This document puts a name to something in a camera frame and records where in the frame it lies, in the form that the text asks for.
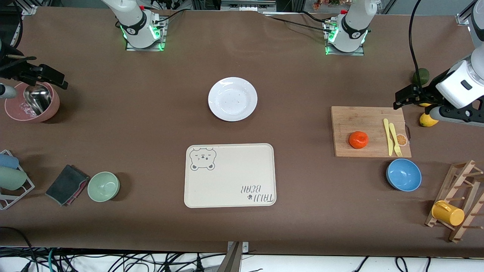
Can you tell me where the orange mandarin fruit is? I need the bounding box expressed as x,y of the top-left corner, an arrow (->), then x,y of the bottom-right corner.
348,131 -> 369,150

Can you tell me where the white round plate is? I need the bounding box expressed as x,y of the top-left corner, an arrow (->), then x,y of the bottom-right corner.
208,77 -> 258,122

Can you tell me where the dark green avocado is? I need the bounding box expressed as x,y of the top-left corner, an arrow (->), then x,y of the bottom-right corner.
412,68 -> 430,86

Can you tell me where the metal scoop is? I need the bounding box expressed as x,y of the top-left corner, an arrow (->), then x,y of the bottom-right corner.
23,84 -> 53,116

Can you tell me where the pink bowl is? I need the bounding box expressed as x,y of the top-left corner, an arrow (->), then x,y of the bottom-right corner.
5,81 -> 61,123

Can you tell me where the yellow plastic fork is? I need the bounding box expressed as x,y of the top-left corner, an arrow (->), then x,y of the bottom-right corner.
389,123 -> 403,157

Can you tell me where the yellow plastic knife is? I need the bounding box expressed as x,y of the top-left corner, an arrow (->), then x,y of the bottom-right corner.
383,118 -> 394,156

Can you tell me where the wooden cutting board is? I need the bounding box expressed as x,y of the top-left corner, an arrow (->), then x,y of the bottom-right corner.
331,106 -> 412,158

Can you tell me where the blue bowl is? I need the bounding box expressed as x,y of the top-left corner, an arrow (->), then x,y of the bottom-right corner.
386,158 -> 422,192

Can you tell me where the light blue cup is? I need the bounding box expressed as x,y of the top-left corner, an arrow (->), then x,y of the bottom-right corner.
0,153 -> 20,170

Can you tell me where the wooden mug rack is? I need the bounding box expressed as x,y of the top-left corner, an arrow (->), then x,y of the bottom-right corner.
425,160 -> 484,243

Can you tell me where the dark grey folded cloth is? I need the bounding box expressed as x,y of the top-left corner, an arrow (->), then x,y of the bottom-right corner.
45,164 -> 90,207

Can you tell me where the pale green cup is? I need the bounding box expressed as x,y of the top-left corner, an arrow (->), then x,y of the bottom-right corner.
0,166 -> 28,191

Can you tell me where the pink folded cloth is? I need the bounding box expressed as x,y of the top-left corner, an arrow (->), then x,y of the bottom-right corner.
64,176 -> 90,207

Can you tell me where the pale green bowl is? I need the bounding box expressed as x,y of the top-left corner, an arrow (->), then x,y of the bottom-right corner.
87,172 -> 121,203

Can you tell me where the yellow mug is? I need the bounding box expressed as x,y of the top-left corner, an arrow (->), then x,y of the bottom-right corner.
431,200 -> 465,227

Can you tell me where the cream bear print tray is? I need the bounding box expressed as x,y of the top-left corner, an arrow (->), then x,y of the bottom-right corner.
184,143 -> 277,209

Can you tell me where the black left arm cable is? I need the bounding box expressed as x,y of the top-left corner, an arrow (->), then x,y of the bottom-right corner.
408,0 -> 424,91

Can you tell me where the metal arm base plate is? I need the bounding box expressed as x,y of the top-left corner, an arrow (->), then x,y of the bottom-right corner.
324,19 -> 365,56
126,17 -> 167,51

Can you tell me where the white wire cup rack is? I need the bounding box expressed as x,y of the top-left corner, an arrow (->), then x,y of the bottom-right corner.
0,150 -> 36,210

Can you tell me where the black base power cable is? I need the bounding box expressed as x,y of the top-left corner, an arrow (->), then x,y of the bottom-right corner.
153,8 -> 186,24
263,14 -> 331,32

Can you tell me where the green floor cable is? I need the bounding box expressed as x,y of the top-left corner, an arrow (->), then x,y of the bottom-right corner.
47,247 -> 58,272

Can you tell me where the aluminium frame profile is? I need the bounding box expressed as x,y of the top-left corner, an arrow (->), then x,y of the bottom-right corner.
220,0 -> 277,12

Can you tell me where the silver mount bracket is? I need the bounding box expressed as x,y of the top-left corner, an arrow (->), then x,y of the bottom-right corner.
227,242 -> 249,254

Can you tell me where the dark camera stand pole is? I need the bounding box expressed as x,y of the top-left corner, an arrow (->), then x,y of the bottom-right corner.
220,242 -> 242,272

